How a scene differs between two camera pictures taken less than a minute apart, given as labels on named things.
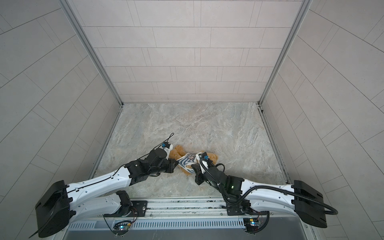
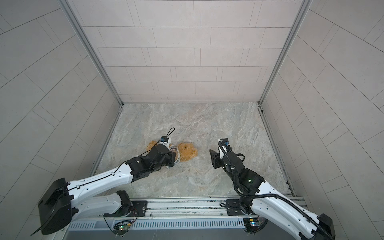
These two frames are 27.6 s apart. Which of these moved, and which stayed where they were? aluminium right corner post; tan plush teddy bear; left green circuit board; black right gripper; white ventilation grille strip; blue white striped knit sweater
Moved: tan plush teddy bear; black right gripper; blue white striped knit sweater
Stayed: white ventilation grille strip; left green circuit board; aluminium right corner post
